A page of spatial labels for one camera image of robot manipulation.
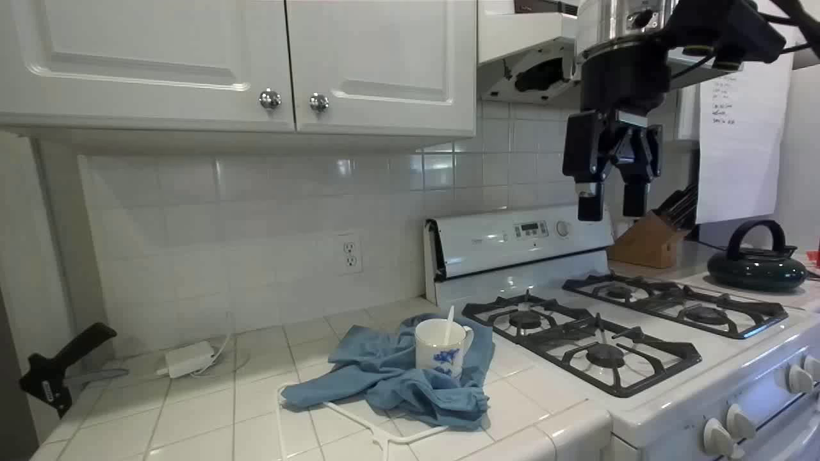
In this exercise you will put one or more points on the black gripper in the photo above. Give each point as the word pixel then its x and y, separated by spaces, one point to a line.
pixel 628 128

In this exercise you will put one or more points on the white spoon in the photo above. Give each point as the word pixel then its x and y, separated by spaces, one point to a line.
pixel 449 323

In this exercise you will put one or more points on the white cup blue print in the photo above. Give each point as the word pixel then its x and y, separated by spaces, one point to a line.
pixel 439 350

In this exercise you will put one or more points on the wooden knife block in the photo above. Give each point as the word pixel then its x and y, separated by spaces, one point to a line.
pixel 647 244

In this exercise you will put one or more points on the white paper sheet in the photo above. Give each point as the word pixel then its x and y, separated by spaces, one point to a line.
pixel 743 144

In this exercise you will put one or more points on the black burner grate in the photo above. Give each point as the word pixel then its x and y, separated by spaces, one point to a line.
pixel 706 314
pixel 606 354

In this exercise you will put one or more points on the dark green kettle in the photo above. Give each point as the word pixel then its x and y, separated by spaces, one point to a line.
pixel 757 264

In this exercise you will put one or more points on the white range hood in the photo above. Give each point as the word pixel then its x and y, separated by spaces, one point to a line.
pixel 520 51

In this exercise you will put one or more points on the white gas stove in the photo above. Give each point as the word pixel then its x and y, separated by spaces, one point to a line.
pixel 681 374

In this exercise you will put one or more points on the red object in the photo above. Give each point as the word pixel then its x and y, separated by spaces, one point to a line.
pixel 813 259

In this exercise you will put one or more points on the white stove knob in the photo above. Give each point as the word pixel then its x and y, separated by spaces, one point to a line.
pixel 719 437
pixel 813 368
pixel 798 378
pixel 742 420

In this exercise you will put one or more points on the narrow white cabinet door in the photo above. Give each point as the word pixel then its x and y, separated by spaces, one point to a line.
pixel 385 60

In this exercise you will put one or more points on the blue cloth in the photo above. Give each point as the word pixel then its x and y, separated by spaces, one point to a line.
pixel 375 374

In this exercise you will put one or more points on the silver cabinet knob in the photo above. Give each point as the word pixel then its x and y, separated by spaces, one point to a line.
pixel 317 101
pixel 270 99

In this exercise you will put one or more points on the white power adapter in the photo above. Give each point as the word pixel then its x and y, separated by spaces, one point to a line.
pixel 187 360

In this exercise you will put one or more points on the wide white cabinet door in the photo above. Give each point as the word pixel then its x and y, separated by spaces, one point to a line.
pixel 145 60

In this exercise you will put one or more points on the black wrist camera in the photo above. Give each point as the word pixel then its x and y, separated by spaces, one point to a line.
pixel 726 30

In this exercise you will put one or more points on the white wall outlet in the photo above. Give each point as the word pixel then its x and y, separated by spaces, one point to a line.
pixel 350 255

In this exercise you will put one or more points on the black clamp mount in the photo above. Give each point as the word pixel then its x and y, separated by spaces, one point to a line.
pixel 60 363

